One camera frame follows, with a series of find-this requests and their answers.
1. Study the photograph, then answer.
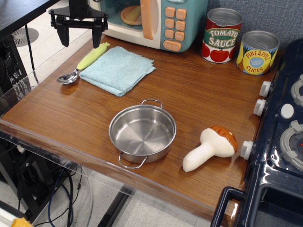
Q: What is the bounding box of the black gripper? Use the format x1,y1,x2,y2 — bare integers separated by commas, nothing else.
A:
48,0,108,48

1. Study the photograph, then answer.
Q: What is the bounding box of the green handled metal spoon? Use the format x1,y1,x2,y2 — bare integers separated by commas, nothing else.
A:
56,42,110,85

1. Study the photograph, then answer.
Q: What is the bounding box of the yellow fuzzy object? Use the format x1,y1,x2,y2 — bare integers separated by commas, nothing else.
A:
11,218,33,227

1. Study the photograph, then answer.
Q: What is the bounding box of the orange toy plate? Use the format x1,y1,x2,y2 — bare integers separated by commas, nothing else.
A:
120,5,142,26

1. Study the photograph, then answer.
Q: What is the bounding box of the light blue folded cloth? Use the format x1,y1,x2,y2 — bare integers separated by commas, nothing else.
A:
80,46,156,97

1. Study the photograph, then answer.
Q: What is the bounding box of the black desk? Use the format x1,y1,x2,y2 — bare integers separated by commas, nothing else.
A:
0,0,59,40

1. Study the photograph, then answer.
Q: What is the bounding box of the black computer tower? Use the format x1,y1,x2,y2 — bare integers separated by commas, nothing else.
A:
0,35,27,95

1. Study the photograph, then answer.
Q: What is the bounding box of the toy microwave oven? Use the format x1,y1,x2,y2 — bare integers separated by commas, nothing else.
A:
97,0,208,52

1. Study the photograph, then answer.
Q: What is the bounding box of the stainless steel pot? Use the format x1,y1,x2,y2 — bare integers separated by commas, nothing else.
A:
108,99,177,169

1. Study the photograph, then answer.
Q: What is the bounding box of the tomato sauce can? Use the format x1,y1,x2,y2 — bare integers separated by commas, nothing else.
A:
201,8,244,63

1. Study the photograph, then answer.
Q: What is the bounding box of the black table leg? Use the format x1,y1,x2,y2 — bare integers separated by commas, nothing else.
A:
97,192,129,227

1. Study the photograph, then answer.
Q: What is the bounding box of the plush mushroom toy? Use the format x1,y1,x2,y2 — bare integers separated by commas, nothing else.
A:
182,125,238,172

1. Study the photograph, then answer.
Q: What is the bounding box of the pineapple slices can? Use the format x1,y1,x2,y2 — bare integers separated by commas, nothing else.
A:
236,30,280,76

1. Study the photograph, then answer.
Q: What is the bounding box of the white stove knob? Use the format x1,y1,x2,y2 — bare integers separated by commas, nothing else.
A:
259,81,271,98
240,141,254,161
253,99,266,117

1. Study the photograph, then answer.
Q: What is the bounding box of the dark blue toy stove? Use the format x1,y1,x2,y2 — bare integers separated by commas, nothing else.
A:
211,39,303,227

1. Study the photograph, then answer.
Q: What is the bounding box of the blue cable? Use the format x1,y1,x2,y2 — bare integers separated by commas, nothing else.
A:
47,168,74,227

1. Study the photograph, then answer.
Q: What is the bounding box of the black cable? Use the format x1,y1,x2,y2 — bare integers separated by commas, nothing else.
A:
33,165,83,227

